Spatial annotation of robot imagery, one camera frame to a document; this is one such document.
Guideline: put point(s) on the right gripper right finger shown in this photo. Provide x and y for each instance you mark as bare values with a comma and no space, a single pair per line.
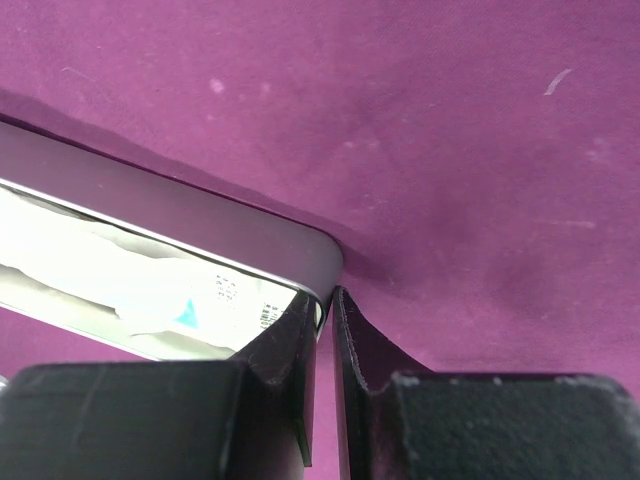
398,419

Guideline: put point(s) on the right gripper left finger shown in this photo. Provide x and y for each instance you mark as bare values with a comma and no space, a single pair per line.
247,417

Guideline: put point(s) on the suture packet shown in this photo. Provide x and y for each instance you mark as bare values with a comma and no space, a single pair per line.
128,291

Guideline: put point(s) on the metal instrument tray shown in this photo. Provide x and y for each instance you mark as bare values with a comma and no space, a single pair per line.
209,226

